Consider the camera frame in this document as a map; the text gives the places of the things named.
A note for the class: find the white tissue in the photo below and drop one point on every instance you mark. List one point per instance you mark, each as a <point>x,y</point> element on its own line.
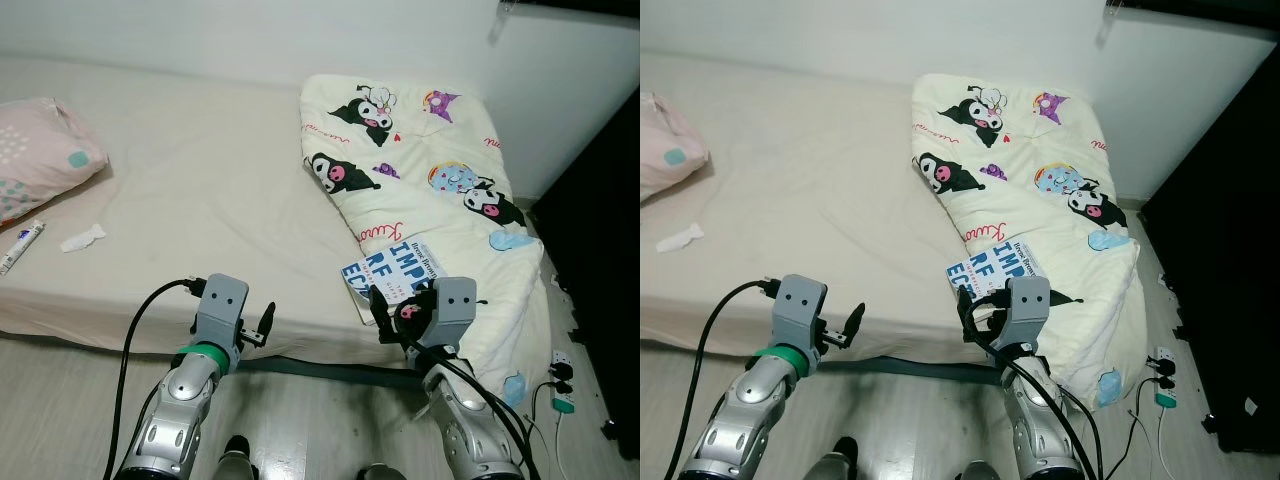
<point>80,240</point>
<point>678,239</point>

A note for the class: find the white power strip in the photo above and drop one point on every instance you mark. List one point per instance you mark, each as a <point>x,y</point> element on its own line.
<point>560,358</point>
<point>1163,353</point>

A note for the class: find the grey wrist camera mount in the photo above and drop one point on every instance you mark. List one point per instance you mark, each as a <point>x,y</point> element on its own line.
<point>455,300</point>
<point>800,300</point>
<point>1030,300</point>
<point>220,300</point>

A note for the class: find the cream cartoon print blanket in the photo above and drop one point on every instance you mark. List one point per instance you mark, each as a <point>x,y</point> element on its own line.
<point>440,140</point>
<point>1030,150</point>

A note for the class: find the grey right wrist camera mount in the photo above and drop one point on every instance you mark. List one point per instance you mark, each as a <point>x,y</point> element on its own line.
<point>1030,300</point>
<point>455,300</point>

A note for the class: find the pink patterned pillow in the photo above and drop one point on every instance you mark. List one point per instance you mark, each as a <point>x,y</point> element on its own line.
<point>40,150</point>
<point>665,145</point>

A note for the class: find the blue and white book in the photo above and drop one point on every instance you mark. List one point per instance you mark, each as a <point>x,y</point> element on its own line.
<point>385,270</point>
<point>990,265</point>

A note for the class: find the dark bed frame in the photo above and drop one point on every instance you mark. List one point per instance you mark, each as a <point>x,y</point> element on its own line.
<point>920,365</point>
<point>330,372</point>

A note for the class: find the white toothpaste tube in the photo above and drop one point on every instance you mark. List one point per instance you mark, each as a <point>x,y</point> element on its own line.
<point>20,246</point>

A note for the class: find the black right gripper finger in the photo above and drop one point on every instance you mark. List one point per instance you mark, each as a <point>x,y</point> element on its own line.
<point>382,318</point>
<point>969,318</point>

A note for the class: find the teal charger plug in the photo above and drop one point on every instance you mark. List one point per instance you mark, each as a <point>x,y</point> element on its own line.
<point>564,404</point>
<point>1166,399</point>

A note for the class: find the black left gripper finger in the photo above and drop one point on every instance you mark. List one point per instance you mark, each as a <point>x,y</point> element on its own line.
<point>855,322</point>
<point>267,322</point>

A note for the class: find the robot left leg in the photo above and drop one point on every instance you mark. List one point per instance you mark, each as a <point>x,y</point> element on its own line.
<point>840,460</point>
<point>236,460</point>

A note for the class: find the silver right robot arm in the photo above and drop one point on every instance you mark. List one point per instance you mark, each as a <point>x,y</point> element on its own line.
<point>1040,420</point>
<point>465,420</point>

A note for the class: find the robot leg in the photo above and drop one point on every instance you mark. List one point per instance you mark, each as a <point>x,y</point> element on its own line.
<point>840,460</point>
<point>975,472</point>
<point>380,472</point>
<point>236,460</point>

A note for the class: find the black wardrobe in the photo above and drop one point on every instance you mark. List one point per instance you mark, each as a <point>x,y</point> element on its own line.
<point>1230,250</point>
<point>600,280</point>

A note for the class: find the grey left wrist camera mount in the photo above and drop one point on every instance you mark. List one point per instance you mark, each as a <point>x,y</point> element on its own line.
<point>800,300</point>
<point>220,300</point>

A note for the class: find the robot right leg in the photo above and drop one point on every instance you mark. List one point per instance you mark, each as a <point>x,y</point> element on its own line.
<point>380,472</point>
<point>975,472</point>

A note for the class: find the cream sheeted mattress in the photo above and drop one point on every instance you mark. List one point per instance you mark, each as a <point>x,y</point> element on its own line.
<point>220,180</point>
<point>830,170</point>

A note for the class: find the dark wall fixture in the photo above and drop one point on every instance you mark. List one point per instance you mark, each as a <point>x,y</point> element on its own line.
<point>580,5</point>

